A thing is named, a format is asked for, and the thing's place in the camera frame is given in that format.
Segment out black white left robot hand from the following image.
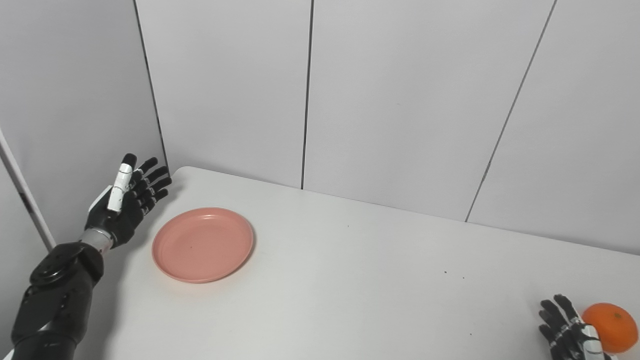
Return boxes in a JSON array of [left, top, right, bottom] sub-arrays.
[[83, 153, 173, 250]]

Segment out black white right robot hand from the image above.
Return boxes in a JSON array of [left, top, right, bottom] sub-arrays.
[[538, 294, 614, 360]]

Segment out orange fruit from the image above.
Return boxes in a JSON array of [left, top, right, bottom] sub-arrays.
[[581, 302, 639, 355]]

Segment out pink round plate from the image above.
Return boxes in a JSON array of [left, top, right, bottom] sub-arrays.
[[151, 207, 255, 284]]

